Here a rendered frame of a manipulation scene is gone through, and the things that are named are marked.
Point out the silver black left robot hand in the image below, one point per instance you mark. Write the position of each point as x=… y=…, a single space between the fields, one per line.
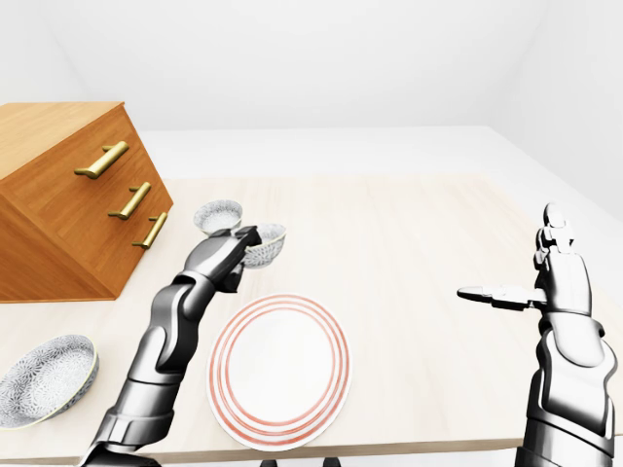
x=216 y=255

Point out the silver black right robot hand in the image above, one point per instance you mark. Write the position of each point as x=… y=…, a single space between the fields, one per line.
x=564 y=284

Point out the grey patterned bowl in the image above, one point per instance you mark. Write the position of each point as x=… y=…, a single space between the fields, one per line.
x=46 y=377
x=267 y=250
x=216 y=214

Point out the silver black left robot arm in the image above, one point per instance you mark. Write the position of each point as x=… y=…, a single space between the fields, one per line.
x=165 y=335

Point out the white plate with red rings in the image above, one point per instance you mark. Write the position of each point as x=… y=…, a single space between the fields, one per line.
x=280 y=372

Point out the wooden cabinet drawer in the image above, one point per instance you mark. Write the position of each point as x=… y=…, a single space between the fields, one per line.
x=92 y=221
x=48 y=180
x=121 y=267

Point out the small dark shape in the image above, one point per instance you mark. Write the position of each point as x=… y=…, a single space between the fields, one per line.
x=331 y=462
x=268 y=463

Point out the wooden cabinet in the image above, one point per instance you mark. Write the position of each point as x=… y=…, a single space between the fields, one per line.
x=29 y=131

